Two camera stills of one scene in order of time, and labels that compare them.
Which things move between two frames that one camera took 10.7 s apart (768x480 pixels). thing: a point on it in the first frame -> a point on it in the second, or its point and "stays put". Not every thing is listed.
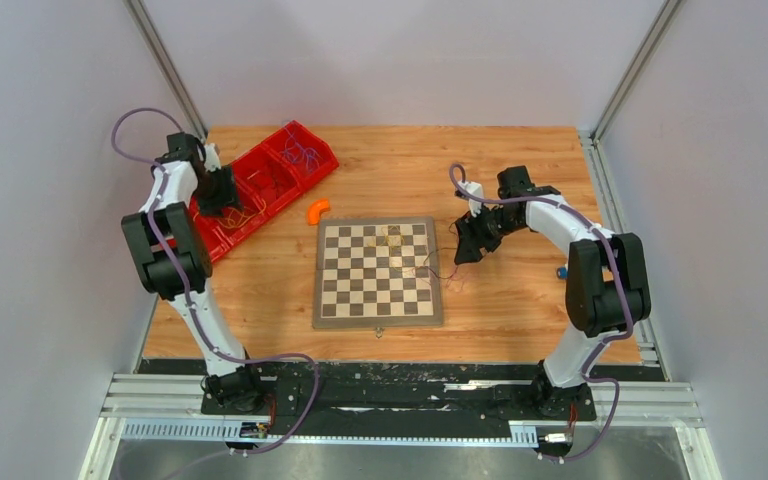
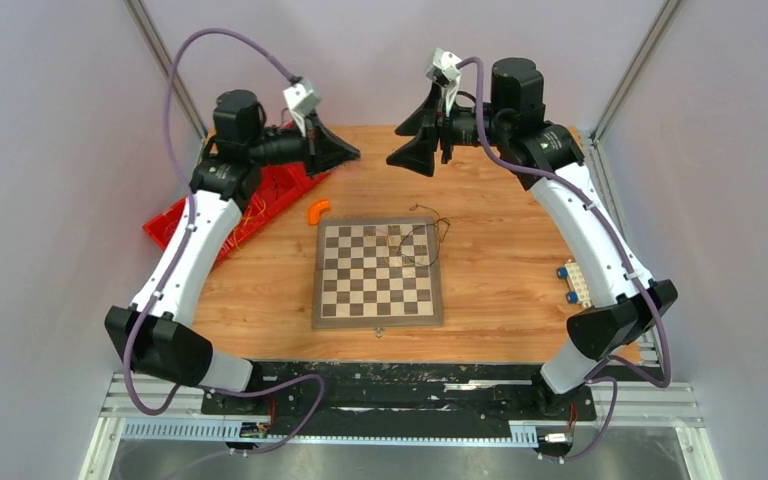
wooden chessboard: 376,272 stays put
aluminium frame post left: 140,15 stays put
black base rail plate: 400,397 stays put
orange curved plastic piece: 315,209 stays put
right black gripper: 471,238 -> 419,153
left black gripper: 228,198 -> 322,149
